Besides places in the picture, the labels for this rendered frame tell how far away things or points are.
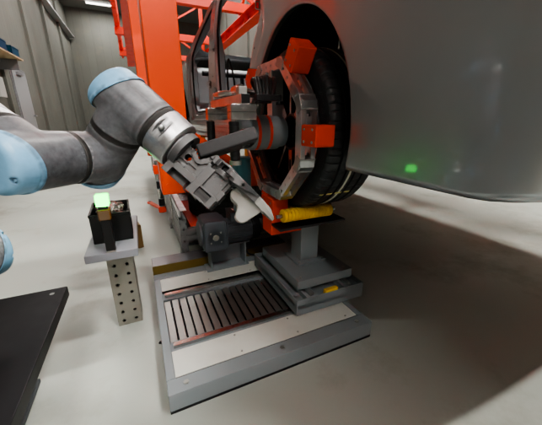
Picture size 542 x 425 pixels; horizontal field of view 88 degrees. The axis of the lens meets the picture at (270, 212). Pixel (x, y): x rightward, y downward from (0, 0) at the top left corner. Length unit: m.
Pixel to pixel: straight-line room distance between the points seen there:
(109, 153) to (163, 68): 1.04
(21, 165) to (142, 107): 0.19
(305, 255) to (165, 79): 1.09
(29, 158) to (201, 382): 0.84
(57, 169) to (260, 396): 0.92
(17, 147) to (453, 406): 1.31
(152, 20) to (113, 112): 1.10
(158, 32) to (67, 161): 1.15
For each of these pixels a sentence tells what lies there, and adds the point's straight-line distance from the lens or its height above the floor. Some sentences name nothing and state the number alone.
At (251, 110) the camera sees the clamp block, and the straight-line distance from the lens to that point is 1.00.
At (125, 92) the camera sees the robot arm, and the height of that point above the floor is 0.94.
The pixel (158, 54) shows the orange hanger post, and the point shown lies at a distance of 1.59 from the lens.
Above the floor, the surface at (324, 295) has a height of 0.16.
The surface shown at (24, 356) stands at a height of 0.30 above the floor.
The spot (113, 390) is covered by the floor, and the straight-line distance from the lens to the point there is 1.29.
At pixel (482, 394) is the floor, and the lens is 1.37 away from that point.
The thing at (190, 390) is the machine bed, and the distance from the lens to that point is 1.10.
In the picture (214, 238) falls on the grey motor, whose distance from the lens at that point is 1.50.
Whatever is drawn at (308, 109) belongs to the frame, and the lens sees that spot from 1.01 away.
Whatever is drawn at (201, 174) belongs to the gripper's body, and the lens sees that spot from 0.50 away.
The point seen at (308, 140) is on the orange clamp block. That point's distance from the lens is 0.96.
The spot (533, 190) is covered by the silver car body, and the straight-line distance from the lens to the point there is 0.69.
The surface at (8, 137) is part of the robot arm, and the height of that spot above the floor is 0.87.
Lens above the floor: 0.90
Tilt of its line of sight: 18 degrees down
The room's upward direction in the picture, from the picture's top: straight up
